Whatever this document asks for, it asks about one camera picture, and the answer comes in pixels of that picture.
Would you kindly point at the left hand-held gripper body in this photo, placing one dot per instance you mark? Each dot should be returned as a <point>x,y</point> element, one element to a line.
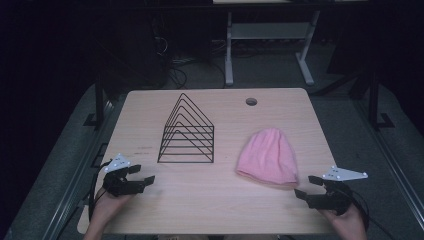
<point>115,186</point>

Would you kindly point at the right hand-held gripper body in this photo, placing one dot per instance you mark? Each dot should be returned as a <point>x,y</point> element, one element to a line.
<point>333,200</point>

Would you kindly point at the person's left hand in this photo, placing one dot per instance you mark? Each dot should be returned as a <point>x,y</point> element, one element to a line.
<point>108,205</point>

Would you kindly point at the person's right hand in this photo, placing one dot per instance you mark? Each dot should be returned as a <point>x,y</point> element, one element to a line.
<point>348,224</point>

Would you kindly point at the pink knit beanie hat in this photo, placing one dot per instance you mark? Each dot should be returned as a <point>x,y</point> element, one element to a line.
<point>268,156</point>

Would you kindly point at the black metal stand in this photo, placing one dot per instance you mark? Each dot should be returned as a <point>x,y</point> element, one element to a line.
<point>99,100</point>
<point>373,100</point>

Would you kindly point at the white-framed desk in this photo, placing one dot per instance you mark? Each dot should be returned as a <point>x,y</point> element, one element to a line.
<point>266,30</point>

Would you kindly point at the grey metal rail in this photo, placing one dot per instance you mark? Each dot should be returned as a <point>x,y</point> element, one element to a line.
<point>71,196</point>
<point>400,176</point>

